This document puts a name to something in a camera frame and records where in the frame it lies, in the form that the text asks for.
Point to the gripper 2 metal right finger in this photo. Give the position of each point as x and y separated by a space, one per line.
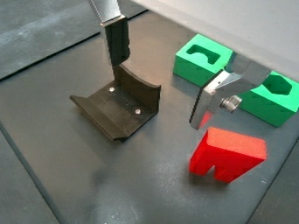
241 75

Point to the gripper 2 left finger with black pad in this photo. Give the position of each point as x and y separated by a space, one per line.
113 28

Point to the green block hexagon cutout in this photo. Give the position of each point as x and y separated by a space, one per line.
273 101

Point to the green block arch cutout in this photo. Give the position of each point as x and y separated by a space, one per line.
200 59

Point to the short red notched block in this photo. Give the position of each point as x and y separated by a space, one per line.
231 152

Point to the black curved holder bracket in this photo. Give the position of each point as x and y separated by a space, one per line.
122 105

